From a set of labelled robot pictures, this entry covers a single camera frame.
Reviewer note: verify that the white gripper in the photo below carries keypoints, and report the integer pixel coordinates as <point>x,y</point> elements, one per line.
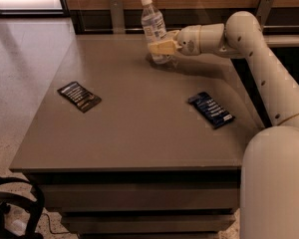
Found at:
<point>189,39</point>

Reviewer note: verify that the clear plastic water bottle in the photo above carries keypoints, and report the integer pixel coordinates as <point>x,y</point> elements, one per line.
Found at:
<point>152,22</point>

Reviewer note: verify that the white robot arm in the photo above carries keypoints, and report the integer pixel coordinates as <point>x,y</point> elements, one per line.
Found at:
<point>269,189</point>

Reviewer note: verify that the blue snack packet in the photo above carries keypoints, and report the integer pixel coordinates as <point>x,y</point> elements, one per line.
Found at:
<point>211,110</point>

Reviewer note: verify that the black snack packet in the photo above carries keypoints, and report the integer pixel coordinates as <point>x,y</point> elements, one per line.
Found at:
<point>80,97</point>

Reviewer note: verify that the grey drawer cabinet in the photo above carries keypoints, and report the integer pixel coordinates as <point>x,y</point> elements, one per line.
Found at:
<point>143,163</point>

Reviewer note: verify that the left metal bracket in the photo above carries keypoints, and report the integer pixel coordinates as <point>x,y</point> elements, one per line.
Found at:
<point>117,16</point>

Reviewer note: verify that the metal bracket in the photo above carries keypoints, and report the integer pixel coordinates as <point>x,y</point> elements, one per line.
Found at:
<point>117,16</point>
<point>263,10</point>

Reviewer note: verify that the right metal bracket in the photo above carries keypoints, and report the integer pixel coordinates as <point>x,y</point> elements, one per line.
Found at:
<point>263,10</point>

